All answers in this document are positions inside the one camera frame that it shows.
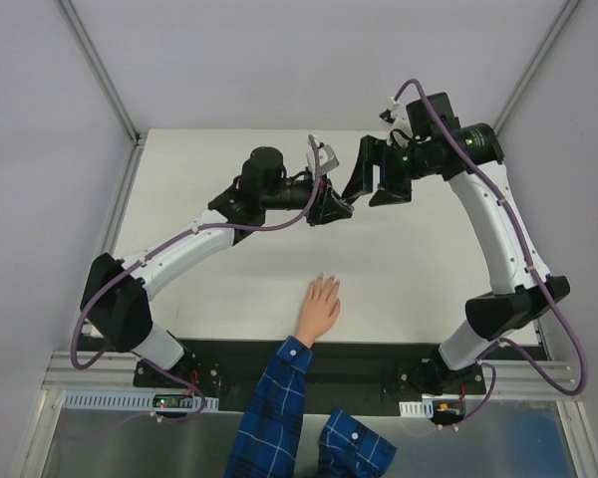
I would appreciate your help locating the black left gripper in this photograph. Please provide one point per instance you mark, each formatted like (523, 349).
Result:
(317, 205)

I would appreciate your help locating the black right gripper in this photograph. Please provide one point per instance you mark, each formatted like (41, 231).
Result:
(382, 168)

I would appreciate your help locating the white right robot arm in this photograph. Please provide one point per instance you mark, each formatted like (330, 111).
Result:
(425, 139)

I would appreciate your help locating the blue plaid sleeve forearm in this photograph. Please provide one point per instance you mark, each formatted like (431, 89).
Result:
(268, 436)

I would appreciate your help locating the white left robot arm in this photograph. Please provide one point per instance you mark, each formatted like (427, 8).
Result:
(118, 293)

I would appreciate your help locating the person's left hand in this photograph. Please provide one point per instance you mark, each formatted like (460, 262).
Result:
(320, 310)

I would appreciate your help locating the blue plaid shirt part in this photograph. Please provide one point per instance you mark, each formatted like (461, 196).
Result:
(348, 448)

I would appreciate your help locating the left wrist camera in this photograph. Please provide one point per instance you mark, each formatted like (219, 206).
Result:
(328, 159)

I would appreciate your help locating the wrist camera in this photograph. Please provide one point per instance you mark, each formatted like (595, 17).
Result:
(328, 159)
(395, 114)

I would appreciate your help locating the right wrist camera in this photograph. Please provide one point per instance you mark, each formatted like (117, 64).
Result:
(395, 114)

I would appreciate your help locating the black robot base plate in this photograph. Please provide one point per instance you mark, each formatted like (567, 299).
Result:
(369, 379)

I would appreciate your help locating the right white cable duct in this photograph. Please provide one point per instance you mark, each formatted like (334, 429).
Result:
(417, 409)

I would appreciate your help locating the white cable duct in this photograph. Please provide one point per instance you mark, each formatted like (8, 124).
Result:
(132, 401)
(417, 409)

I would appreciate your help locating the right aluminium frame post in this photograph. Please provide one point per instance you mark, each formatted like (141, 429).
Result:
(538, 60)

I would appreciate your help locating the aluminium frame post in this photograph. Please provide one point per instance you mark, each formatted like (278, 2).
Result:
(99, 70)
(538, 60)

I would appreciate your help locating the aluminium front rail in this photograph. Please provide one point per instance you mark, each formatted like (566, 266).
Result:
(111, 371)

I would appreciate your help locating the left aluminium frame post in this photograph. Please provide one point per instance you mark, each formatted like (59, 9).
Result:
(99, 70)

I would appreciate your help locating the left white cable duct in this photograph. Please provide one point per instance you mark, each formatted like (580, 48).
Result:
(132, 401)

